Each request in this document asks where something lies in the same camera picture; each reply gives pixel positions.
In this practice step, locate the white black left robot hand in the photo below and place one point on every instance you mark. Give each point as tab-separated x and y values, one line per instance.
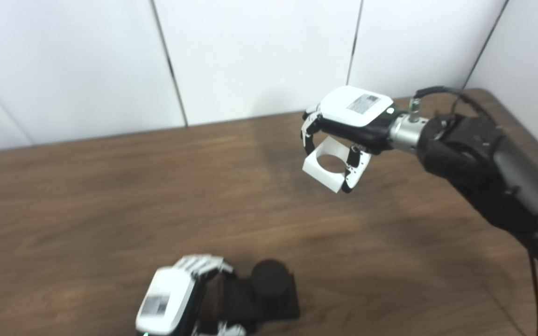
166	298

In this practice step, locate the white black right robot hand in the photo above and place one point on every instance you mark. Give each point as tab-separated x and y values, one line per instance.
348	109

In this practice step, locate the white square piece with hole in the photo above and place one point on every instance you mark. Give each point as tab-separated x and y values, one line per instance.
320	175

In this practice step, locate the black peg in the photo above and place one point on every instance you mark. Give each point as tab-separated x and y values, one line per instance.
269	277

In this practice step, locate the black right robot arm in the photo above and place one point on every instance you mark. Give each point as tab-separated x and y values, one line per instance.
479	158

